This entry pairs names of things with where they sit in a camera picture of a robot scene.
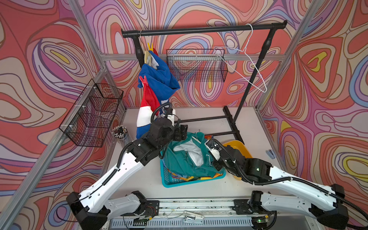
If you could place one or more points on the clear pencil cup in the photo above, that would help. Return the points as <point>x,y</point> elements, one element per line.
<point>120,132</point>

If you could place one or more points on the teal plastic basket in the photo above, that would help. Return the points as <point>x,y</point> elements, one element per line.
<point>170,179</point>

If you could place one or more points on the blue clothespin on table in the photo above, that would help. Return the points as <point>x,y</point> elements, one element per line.
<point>271,154</point>

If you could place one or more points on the black wire basket rear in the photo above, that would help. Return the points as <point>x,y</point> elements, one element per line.
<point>200,65</point>

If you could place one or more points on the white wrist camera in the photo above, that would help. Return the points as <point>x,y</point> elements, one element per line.
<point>170,114</point>
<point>213,147</point>

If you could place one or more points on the blue white red jacket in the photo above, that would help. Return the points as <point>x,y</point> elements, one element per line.
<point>162,86</point>

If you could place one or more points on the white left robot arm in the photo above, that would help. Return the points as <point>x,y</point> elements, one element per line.
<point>93,207</point>

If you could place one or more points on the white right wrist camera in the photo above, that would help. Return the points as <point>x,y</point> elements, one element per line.
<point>213,147</point>

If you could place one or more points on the teal green jacket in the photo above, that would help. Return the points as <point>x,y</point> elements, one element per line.
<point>192,158</point>

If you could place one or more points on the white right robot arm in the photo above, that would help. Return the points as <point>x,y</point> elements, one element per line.
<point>326,204</point>

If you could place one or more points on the red clothespin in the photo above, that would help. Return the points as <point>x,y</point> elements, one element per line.
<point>143,81</point>

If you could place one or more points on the black clothes rack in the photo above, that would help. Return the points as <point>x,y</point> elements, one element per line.
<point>273,27</point>

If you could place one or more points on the yellow clothespin on blue jacket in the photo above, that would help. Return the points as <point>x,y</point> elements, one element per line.
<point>150,47</point>

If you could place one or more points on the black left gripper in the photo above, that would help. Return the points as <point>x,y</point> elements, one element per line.
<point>183,135</point>

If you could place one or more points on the black wire basket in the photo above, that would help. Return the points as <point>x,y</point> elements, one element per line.
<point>96,108</point>
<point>200,65</point>

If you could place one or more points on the black wire basket left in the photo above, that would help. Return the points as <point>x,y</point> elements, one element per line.
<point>96,108</point>

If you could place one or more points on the yellow plastic tray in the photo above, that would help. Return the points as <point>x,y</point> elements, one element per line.
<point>238,146</point>

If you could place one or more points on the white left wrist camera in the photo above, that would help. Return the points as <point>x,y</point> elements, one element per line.
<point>170,114</point>

